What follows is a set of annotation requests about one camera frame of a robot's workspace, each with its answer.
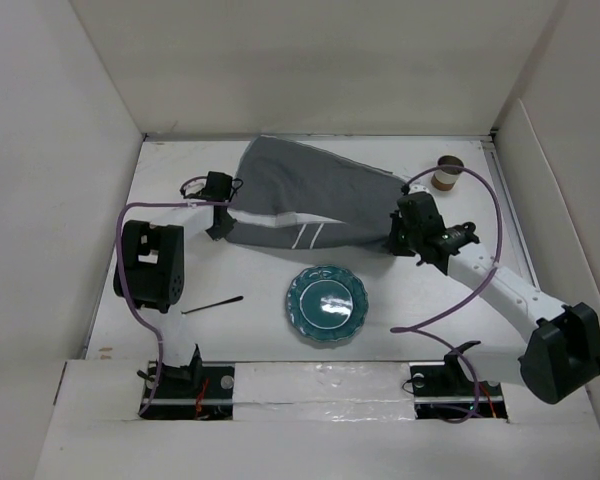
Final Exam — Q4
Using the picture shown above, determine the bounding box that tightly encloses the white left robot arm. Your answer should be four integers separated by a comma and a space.
113, 171, 243, 397

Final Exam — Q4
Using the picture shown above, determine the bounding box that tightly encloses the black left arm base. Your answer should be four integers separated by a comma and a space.
136, 346, 235, 421

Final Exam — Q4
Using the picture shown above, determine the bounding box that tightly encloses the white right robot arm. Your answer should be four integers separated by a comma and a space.
389, 192, 600, 405

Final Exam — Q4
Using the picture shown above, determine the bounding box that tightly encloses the teal ceramic plate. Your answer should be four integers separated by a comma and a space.
285, 265, 369, 343

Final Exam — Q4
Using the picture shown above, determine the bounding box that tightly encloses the black fork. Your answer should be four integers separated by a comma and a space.
180, 295, 244, 315

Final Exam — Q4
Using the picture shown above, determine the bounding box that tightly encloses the brown paper cup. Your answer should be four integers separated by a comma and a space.
431, 155, 465, 192

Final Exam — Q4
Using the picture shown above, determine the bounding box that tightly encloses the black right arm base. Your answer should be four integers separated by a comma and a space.
401, 352, 508, 424

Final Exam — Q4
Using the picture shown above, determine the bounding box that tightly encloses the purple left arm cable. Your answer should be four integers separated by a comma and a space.
114, 174, 231, 416

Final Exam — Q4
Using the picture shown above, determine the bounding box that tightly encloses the grey cloth placemat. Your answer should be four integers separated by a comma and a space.
226, 136, 404, 252

